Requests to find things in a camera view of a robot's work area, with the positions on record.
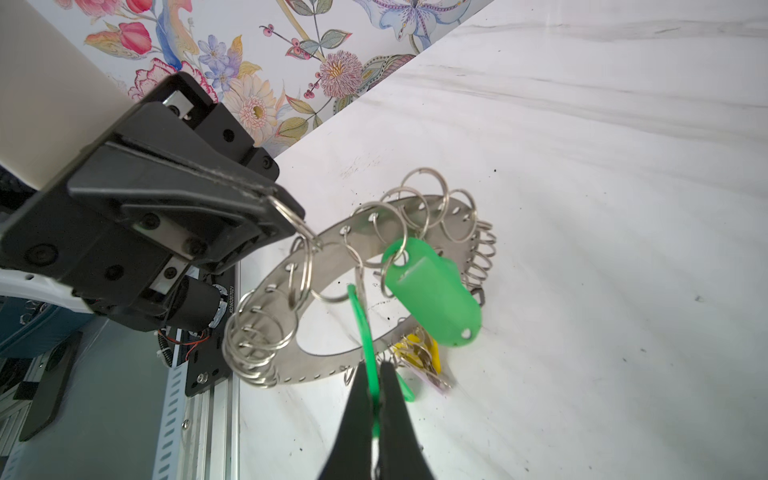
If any round metal key organizer disc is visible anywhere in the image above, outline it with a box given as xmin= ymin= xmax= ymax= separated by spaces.
xmin=223 ymin=168 xmax=497 ymax=388

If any aluminium mounting rail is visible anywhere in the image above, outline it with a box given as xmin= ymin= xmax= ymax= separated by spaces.
xmin=152 ymin=364 xmax=240 ymax=480

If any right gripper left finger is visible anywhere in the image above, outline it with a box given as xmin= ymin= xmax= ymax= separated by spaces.
xmin=319 ymin=362 xmax=374 ymax=480

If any green key tag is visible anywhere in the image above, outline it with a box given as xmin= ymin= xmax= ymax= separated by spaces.
xmin=347 ymin=284 xmax=380 ymax=439

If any yellow key tag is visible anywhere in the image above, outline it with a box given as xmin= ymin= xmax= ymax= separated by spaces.
xmin=393 ymin=333 xmax=442 ymax=375

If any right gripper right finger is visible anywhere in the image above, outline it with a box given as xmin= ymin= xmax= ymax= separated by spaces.
xmin=377 ymin=362 xmax=434 ymax=480

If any green tag inside disc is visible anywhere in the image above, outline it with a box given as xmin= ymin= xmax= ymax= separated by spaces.
xmin=382 ymin=238 xmax=482 ymax=347

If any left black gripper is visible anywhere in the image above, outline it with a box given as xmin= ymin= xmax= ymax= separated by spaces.
xmin=1 ymin=73 xmax=305 ymax=332

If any purple key tag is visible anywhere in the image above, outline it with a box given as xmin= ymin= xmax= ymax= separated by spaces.
xmin=414 ymin=364 xmax=453 ymax=394

